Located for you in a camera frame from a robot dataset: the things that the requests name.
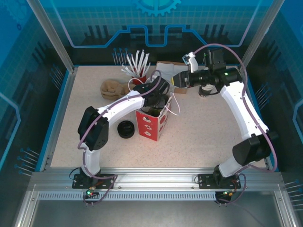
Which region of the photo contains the green paper coffee cup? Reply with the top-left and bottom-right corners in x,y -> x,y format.
151,106 -> 166,116

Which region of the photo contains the red flower-print paper bag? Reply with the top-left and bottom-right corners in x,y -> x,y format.
128,75 -> 180,142

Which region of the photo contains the brown cardboard napkin box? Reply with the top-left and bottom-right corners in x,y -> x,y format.
156,61 -> 190,95

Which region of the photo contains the red straw holder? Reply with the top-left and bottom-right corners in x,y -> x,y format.
132,75 -> 146,85

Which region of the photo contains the paper cup stack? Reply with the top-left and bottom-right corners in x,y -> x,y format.
198,84 -> 215,98

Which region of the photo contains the brown pulp carrier stack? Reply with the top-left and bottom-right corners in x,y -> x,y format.
100,79 -> 134,102

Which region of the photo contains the black cup lid stack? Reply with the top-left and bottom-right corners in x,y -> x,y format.
117,120 -> 135,139

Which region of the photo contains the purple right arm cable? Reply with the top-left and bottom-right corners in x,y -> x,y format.
194,44 -> 279,206

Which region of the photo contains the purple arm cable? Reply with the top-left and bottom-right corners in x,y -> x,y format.
77,70 -> 166,206
194,44 -> 279,206

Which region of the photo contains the aluminium frame post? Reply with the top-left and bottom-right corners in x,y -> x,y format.
26,0 -> 78,73
237,0 -> 285,73

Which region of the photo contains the aluminium front rail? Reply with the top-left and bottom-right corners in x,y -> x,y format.
30,167 -> 282,191

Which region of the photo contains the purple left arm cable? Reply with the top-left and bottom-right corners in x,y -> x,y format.
77,70 -> 166,206

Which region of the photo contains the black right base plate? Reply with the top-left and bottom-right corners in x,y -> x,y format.
197,174 -> 241,189

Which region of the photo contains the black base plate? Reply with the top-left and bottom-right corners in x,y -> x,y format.
197,174 -> 241,189
72,174 -> 116,189

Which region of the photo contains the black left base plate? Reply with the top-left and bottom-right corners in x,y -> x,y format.
72,174 -> 116,189

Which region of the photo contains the slotted white cable tray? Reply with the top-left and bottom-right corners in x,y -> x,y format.
37,191 -> 219,202

